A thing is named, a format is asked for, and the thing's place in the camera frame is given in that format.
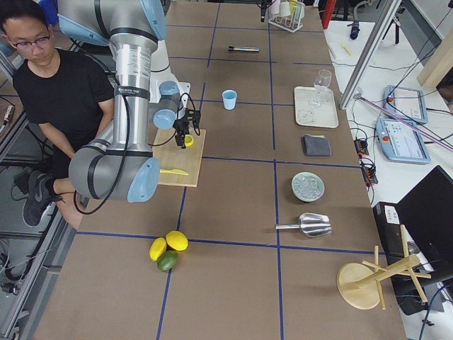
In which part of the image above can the green lime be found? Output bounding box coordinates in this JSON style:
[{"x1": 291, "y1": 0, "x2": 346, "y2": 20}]
[{"x1": 157, "y1": 250, "x2": 178, "y2": 272}]

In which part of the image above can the far blue teach pendant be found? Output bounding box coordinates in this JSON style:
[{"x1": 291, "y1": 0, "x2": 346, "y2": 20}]
[{"x1": 384, "y1": 85, "x2": 428, "y2": 124}]

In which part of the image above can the green bowl of ice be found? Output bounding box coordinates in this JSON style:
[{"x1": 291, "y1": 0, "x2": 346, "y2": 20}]
[{"x1": 291, "y1": 172, "x2": 325, "y2": 203}]

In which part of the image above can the steel ice scoop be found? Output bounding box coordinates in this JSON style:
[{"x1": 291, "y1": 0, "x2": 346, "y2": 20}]
[{"x1": 275, "y1": 212, "x2": 332, "y2": 237}]

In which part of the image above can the yellow lemon right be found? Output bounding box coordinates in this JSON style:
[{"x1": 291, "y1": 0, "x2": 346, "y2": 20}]
[{"x1": 165, "y1": 230, "x2": 189, "y2": 251}]

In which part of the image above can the blue teach pendant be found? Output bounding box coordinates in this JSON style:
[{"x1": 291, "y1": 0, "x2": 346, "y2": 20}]
[
  {"x1": 376, "y1": 118, "x2": 431, "y2": 164},
  {"x1": 384, "y1": 85, "x2": 428, "y2": 124}
]

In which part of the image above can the yellow lemon slice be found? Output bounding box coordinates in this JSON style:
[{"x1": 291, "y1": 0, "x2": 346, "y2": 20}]
[{"x1": 184, "y1": 135, "x2": 195, "y2": 147}]

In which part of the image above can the yellow plastic knife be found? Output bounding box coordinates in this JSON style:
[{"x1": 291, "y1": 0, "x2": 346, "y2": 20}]
[{"x1": 160, "y1": 169, "x2": 189, "y2": 176}]

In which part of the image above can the clear wine glass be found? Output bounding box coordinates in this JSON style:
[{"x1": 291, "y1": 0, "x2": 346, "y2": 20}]
[{"x1": 309, "y1": 69, "x2": 332, "y2": 108}]

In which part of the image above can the bamboo cutting board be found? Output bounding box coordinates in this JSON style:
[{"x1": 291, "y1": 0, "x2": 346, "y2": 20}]
[{"x1": 152, "y1": 128, "x2": 206, "y2": 187}]

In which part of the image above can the grey folded cloth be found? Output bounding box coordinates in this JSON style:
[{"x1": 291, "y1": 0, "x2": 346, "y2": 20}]
[{"x1": 301, "y1": 134, "x2": 332, "y2": 157}]

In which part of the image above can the white wire cup rack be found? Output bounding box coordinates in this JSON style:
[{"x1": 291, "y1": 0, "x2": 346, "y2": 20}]
[{"x1": 268, "y1": 0, "x2": 305, "y2": 33}]

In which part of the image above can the person in black shirt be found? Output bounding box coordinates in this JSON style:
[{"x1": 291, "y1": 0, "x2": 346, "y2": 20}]
[{"x1": 1, "y1": 1, "x2": 114, "y2": 229}]

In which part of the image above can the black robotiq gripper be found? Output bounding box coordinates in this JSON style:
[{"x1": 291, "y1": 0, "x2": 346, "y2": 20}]
[{"x1": 173, "y1": 109, "x2": 200, "y2": 149}]

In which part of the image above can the yellow plastic spoon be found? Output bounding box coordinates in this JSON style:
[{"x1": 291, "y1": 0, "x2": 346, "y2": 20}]
[{"x1": 340, "y1": 44, "x2": 353, "y2": 56}]

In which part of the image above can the steel muddler black tip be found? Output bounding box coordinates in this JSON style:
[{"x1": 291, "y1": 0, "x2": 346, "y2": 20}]
[{"x1": 228, "y1": 45, "x2": 260, "y2": 53}]

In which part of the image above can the cream bear serving tray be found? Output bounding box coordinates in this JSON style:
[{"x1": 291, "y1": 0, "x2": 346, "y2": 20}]
[{"x1": 294, "y1": 86, "x2": 339, "y2": 128}]

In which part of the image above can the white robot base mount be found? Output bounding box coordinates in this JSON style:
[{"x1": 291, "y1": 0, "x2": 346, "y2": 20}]
[{"x1": 149, "y1": 40, "x2": 191, "y2": 103}]

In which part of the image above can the wooden cup tree stand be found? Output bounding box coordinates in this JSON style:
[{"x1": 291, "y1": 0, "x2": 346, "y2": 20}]
[{"x1": 336, "y1": 225, "x2": 431, "y2": 310}]

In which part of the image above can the light blue plastic cup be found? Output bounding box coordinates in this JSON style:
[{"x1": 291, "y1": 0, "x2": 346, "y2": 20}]
[{"x1": 222, "y1": 89, "x2": 237, "y2": 111}]

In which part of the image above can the yellow lemon left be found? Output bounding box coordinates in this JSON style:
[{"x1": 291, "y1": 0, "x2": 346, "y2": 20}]
[{"x1": 149, "y1": 237, "x2": 167, "y2": 261}]

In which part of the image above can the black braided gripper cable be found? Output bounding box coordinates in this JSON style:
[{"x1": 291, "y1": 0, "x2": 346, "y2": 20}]
[{"x1": 72, "y1": 91, "x2": 202, "y2": 215}]

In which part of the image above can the aluminium frame post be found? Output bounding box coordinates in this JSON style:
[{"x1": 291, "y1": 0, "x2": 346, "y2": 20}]
[{"x1": 339, "y1": 0, "x2": 401, "y2": 110}]

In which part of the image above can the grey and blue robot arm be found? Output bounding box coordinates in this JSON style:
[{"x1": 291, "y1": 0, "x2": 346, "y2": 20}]
[{"x1": 59, "y1": 1, "x2": 200, "y2": 203}]

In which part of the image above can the near blue teach pendant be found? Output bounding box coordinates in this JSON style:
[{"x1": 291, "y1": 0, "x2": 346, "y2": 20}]
[{"x1": 376, "y1": 118, "x2": 431, "y2": 164}]

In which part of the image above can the black computer monitor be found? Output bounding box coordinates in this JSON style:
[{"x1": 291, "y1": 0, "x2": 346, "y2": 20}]
[{"x1": 373, "y1": 166, "x2": 452, "y2": 285}]

